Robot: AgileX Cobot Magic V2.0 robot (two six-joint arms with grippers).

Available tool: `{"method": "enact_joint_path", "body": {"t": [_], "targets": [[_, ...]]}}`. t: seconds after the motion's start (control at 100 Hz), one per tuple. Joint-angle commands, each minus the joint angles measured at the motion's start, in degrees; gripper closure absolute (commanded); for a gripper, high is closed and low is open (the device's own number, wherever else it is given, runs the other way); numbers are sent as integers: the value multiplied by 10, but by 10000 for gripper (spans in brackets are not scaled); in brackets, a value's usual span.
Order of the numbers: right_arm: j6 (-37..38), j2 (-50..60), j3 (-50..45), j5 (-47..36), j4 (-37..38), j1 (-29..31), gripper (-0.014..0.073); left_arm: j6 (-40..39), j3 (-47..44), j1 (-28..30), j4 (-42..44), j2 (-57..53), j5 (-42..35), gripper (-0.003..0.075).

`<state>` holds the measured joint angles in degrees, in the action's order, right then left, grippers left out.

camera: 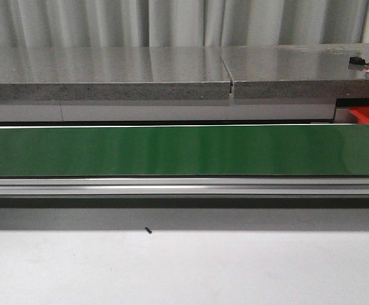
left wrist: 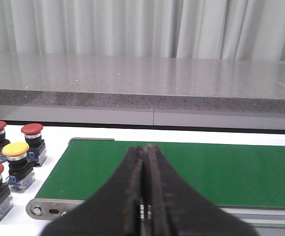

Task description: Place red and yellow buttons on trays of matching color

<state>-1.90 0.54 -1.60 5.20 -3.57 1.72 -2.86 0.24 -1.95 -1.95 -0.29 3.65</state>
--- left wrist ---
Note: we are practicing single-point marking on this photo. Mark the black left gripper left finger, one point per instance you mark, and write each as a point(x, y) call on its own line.
point(114, 210)

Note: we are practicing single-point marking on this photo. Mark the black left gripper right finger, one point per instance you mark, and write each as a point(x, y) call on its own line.
point(177, 209)

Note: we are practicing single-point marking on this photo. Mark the yellow mushroom push button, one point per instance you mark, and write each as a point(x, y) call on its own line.
point(21, 174)

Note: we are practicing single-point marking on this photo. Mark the green conveyor belt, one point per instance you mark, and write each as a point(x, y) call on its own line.
point(206, 172)

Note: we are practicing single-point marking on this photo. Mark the grey stone counter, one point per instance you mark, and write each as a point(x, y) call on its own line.
point(221, 93)

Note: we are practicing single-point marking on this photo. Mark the white pleated curtain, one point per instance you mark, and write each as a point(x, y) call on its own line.
point(203, 29)

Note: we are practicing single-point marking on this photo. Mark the aluminium conveyor frame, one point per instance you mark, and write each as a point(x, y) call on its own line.
point(59, 209)

